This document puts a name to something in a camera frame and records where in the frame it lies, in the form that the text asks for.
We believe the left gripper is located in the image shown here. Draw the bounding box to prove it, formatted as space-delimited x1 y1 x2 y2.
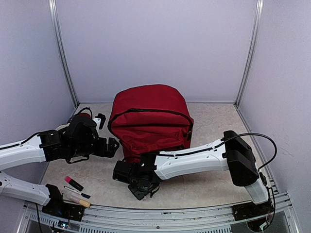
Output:
69 137 119 158

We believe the pink highlighter marker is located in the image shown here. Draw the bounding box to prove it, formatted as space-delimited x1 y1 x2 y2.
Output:
65 176 84 191

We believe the black pen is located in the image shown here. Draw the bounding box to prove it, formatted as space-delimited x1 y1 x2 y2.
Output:
63 185 90 199

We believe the red student backpack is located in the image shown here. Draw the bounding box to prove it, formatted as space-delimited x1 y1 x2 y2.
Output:
107 84 194 163

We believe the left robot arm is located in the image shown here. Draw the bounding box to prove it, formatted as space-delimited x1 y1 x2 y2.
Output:
0 108 120 216

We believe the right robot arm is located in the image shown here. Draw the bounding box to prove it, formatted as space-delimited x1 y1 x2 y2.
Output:
112 131 271 216

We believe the red floral round tin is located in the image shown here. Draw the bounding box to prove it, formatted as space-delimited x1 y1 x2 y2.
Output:
77 112 91 118

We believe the floral ceramic mug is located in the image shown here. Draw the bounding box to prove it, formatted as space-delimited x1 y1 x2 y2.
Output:
56 124 69 131

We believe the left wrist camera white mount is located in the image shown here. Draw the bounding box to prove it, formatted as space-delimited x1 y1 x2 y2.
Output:
92 113 106 131

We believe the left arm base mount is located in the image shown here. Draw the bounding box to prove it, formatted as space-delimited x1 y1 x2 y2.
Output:
42 184 85 222

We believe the aluminium front rail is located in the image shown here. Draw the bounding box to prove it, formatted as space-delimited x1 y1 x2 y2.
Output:
18 193 299 233

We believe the left aluminium corner post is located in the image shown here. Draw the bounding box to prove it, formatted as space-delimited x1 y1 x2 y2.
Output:
49 0 79 109

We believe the aluminium corner post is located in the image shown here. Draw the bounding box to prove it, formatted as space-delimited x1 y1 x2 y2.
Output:
234 0 264 108
49 0 79 109

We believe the right aluminium corner post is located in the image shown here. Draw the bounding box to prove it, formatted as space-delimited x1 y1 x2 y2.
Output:
234 0 264 108

